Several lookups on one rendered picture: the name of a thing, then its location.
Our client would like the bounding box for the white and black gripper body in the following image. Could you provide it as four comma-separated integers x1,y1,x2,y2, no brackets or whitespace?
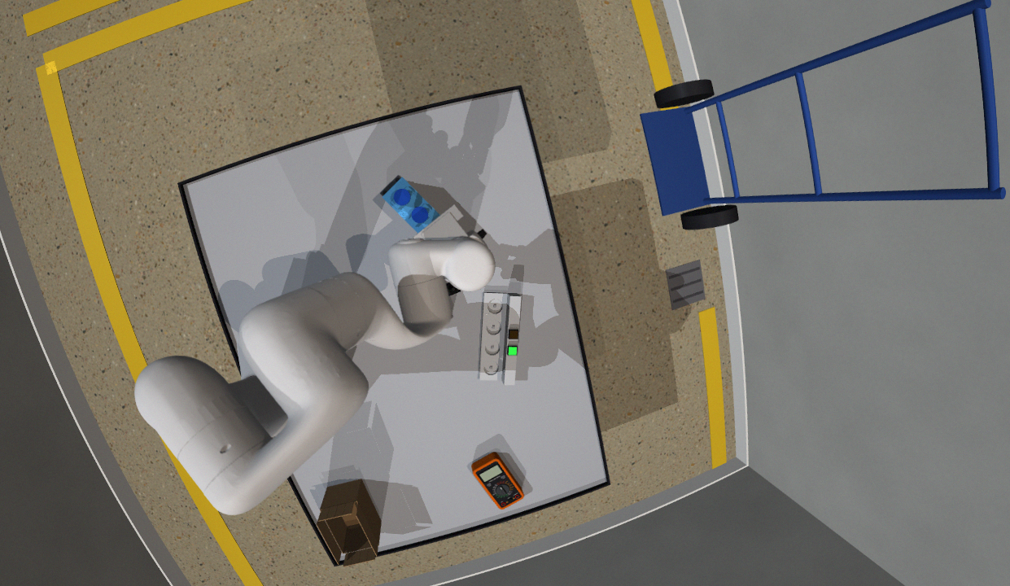
466,230,487,246

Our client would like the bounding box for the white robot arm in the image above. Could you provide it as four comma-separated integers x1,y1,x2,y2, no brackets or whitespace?
134,205,496,515

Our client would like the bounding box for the black table edge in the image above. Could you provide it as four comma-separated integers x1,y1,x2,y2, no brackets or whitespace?
177,85,610,566

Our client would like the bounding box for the orange digital multimeter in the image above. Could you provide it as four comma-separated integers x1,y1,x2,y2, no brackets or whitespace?
471,453,524,509

